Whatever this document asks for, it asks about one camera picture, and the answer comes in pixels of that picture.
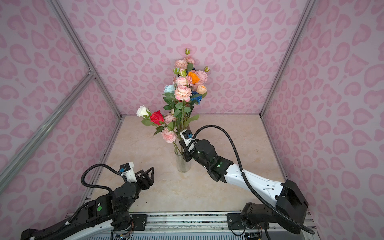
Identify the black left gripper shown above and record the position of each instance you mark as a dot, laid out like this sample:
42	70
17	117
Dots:
147	185

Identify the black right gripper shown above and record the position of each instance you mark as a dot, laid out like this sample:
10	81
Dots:
186	154

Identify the tall clear ribbed glass vase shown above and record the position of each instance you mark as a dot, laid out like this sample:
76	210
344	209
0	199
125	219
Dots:
181	164

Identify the large pink rose spray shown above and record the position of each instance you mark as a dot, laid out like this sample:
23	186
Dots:
183	109

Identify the light blue flower spray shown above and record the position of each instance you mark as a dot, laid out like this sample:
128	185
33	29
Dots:
169	92

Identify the white rose spray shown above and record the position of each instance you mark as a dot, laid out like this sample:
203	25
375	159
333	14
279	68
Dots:
144	113

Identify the peach rose stem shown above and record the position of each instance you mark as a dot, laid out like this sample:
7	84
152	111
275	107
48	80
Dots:
201	89

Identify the orange flower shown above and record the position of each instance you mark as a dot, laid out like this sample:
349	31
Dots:
194	79

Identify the pink peony flower spray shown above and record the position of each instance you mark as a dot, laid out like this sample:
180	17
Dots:
202	75

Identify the pink rose bud spray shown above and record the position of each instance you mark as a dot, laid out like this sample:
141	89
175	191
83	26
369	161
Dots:
186	63

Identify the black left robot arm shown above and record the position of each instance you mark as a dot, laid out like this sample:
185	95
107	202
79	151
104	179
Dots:
109	212

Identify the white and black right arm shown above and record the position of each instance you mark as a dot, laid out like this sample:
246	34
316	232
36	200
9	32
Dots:
280	203

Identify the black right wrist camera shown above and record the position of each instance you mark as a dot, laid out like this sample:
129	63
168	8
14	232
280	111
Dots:
187	139

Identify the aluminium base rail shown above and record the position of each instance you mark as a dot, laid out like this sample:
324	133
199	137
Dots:
192	226

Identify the aluminium diagonal frame bar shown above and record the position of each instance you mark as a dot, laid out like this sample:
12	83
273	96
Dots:
21	157

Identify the aluminium frame corner post left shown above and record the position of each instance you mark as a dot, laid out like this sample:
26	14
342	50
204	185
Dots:
79	46

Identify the aluminium frame post right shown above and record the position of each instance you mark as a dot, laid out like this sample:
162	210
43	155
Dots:
297	34

